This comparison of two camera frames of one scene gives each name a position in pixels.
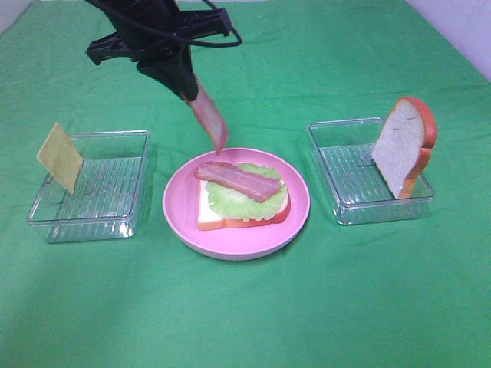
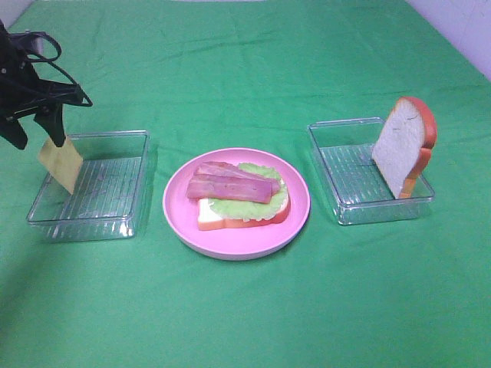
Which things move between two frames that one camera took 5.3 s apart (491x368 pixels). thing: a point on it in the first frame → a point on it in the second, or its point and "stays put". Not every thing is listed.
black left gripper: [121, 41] → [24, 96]
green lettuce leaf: [230, 203] stays put
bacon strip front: [210, 119] → [246, 188]
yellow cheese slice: [59, 153] stays put
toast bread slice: [403, 150] stays put
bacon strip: [255, 186] stays put
